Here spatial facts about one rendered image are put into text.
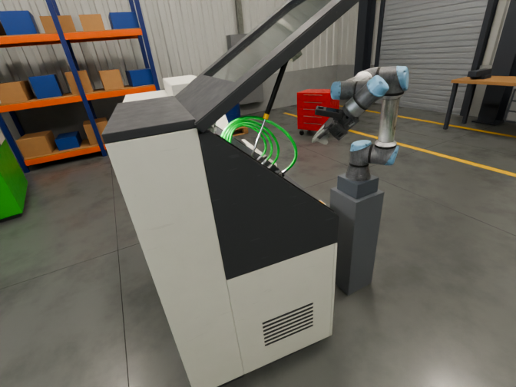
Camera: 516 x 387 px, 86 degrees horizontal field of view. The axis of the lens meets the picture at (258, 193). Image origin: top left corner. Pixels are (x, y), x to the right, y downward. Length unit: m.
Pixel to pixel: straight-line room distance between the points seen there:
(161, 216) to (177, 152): 0.24
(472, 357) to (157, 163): 2.01
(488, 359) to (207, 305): 1.64
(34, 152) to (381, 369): 6.42
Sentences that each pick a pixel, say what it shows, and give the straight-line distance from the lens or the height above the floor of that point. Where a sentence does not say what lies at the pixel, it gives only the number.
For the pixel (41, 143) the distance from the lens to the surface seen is 6.72.
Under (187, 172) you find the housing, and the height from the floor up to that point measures 1.33.
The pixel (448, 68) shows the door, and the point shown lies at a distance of 7.84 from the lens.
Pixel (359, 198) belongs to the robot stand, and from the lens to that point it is 1.84.
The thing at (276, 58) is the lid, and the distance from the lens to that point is 0.98.
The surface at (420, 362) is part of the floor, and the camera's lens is 2.09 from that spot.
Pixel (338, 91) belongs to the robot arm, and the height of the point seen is 1.49.
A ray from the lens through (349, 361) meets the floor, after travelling 1.99.
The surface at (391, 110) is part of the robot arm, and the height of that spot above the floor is 1.33.
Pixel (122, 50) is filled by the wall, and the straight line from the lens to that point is 7.65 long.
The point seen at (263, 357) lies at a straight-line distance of 1.80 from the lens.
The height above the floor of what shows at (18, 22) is 2.39.
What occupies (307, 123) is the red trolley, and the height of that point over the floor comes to 0.28.
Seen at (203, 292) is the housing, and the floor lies 0.77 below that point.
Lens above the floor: 1.68
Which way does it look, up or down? 28 degrees down
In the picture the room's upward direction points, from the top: 6 degrees counter-clockwise
